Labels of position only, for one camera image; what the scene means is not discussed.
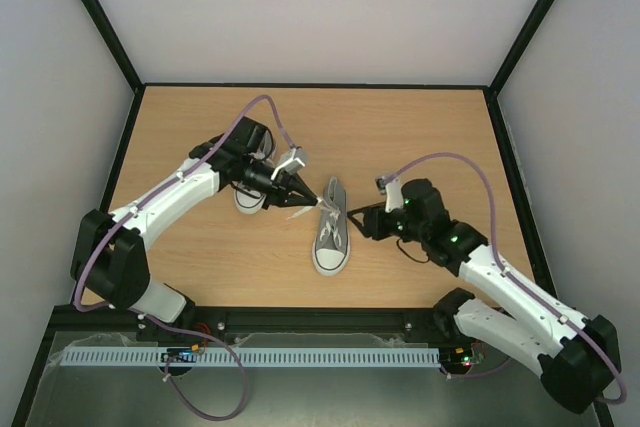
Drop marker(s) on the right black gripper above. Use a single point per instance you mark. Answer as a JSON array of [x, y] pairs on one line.
[[373, 222]]

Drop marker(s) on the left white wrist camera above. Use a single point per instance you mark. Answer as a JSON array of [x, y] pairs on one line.
[[291, 162]]

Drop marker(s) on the right circuit board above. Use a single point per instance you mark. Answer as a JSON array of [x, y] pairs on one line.
[[466, 355]]

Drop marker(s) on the grey sneaker sideways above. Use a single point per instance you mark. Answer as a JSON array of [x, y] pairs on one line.
[[332, 246]]

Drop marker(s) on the grey sneaker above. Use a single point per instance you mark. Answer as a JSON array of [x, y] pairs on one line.
[[247, 200]]

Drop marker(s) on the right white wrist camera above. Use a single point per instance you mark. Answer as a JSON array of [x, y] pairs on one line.
[[390, 186]]

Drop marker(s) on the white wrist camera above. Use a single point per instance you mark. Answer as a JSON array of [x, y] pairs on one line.
[[291, 162], [390, 186]]

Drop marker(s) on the circuit board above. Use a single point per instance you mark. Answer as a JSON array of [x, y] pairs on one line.
[[189, 354], [466, 355]]

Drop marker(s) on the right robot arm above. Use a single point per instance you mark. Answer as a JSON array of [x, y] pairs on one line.
[[574, 357]]

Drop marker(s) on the left circuit board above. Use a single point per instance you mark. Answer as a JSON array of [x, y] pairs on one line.
[[189, 354]]

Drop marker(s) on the black aluminium frame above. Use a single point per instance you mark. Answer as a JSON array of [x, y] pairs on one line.
[[297, 320]]

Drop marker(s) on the light blue cable duct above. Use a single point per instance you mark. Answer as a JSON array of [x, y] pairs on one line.
[[258, 357]]

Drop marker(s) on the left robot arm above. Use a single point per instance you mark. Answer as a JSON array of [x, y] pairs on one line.
[[110, 256]]

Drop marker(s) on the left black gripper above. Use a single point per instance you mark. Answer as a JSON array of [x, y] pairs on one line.
[[281, 190]]

